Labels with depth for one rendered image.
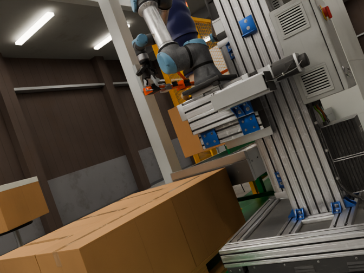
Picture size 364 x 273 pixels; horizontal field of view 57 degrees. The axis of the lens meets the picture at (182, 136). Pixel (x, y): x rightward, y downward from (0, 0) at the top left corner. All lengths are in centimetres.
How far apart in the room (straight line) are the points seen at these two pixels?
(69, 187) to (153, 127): 474
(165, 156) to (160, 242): 193
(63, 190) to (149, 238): 634
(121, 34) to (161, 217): 247
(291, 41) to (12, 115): 658
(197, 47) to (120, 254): 104
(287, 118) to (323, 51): 36
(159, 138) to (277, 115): 201
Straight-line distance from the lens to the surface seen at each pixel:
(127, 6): 559
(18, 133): 755
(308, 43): 166
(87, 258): 149
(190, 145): 255
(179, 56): 168
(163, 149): 356
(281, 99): 174
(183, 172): 257
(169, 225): 179
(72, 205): 802
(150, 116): 359
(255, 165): 232
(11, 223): 339
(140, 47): 226
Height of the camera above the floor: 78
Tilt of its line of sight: 2 degrees up
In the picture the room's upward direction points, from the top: 21 degrees counter-clockwise
